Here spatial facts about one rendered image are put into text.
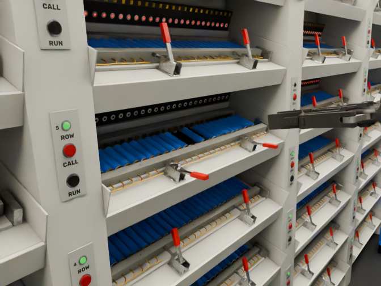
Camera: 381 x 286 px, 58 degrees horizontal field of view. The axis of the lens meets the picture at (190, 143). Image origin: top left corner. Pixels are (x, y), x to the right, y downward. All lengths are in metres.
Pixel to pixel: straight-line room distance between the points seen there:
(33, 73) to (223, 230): 0.60
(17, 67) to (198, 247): 0.55
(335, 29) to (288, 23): 0.71
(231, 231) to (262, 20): 0.57
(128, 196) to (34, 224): 0.16
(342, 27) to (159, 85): 1.19
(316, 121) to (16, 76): 0.45
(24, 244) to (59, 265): 0.06
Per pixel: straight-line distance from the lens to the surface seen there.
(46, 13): 0.48
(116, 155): 0.67
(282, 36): 0.99
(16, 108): 0.47
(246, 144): 0.87
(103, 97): 0.52
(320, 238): 1.66
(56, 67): 0.48
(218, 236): 0.87
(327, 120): 0.60
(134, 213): 0.60
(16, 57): 0.46
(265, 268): 1.13
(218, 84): 0.73
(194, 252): 0.81
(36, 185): 0.49
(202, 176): 0.62
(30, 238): 0.52
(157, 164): 0.67
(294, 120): 0.65
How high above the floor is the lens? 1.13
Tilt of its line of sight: 14 degrees down
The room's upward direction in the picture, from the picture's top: 2 degrees counter-clockwise
